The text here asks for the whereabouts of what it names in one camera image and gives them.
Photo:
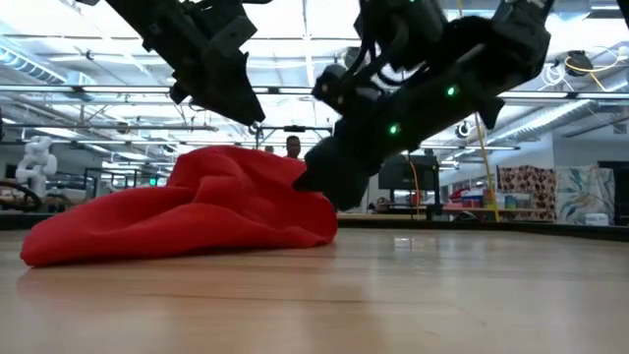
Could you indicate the black curved tube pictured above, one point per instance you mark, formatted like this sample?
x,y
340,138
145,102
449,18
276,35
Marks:
x,y
32,193

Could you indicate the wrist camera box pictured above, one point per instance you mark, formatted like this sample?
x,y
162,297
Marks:
x,y
331,88
236,34

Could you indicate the white storage box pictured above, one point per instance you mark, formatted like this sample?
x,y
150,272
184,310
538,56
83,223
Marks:
x,y
597,219

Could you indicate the black monitor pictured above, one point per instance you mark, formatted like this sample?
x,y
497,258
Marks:
x,y
413,172

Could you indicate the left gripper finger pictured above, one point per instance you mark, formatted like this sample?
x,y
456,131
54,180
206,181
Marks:
x,y
231,88

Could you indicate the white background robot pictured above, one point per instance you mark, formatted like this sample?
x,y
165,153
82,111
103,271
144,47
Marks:
x,y
37,162

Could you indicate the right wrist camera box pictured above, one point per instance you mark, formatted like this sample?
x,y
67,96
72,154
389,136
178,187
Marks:
x,y
331,88

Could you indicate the floral pattern fabric panel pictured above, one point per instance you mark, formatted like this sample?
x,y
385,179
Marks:
x,y
585,192

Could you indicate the person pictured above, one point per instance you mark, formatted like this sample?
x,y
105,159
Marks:
x,y
293,146

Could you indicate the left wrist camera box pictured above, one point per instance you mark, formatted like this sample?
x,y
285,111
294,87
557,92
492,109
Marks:
x,y
236,34

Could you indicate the leopard pattern fabric panel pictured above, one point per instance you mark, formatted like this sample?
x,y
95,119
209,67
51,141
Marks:
x,y
528,182

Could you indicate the black cabinet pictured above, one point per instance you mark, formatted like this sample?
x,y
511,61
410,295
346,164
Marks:
x,y
620,192

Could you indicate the black metal table frame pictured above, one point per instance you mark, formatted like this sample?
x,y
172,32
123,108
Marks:
x,y
491,227

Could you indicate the red cloth napkin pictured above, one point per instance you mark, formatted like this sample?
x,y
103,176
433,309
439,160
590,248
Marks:
x,y
196,211

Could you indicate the black metal rig frame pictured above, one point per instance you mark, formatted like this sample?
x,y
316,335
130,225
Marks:
x,y
295,129

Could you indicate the black enclosure frame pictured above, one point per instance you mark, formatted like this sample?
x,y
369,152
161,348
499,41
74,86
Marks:
x,y
85,192

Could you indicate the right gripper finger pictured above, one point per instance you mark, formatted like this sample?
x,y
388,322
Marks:
x,y
339,172

